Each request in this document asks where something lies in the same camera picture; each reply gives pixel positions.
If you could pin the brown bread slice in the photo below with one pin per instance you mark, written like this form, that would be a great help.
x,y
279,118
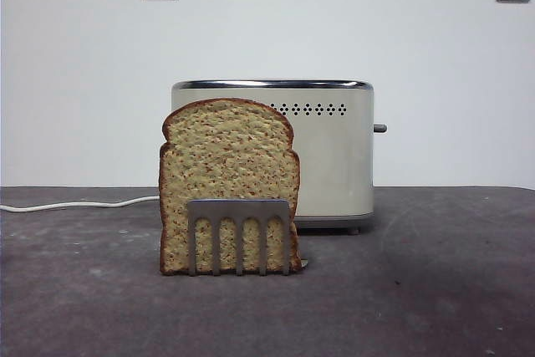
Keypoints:
x,y
227,156

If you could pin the cream and chrome toaster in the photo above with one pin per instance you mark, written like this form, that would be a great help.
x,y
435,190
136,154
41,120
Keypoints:
x,y
334,164

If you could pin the stainless steel bread rack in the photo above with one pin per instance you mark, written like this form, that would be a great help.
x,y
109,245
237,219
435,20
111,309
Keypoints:
x,y
238,209

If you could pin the grey toaster lever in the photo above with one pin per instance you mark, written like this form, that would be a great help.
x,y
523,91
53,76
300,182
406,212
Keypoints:
x,y
380,127

